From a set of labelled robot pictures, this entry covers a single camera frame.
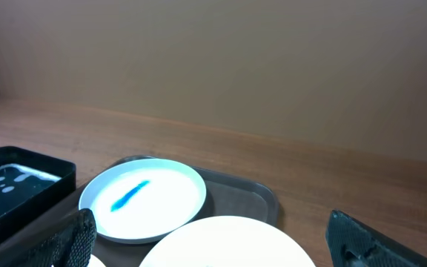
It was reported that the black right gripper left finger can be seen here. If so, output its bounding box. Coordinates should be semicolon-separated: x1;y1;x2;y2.
13;208;97;267

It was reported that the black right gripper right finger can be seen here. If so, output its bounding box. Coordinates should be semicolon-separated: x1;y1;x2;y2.
325;210;427;267

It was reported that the dark brown serving tray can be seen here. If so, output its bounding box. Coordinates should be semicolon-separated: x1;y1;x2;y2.
0;152;279;266

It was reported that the black soapy water tub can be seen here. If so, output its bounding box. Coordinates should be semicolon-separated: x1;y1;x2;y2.
0;146;76;244

